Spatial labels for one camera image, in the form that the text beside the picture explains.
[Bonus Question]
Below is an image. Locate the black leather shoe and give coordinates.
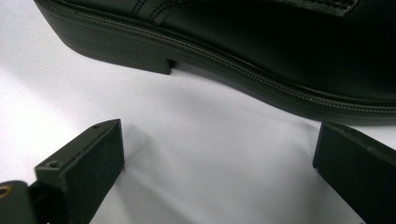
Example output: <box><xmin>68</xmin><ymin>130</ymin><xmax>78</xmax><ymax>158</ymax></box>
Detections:
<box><xmin>33</xmin><ymin>0</ymin><xmax>396</xmax><ymax>127</ymax></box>

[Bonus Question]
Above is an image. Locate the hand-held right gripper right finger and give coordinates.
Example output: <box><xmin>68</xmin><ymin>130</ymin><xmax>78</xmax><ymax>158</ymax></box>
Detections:
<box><xmin>312</xmin><ymin>120</ymin><xmax>396</xmax><ymax>224</ymax></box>

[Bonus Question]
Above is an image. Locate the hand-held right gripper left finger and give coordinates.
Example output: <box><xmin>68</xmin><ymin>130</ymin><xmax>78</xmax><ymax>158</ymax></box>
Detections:
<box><xmin>29</xmin><ymin>119</ymin><xmax>125</xmax><ymax>224</ymax></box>

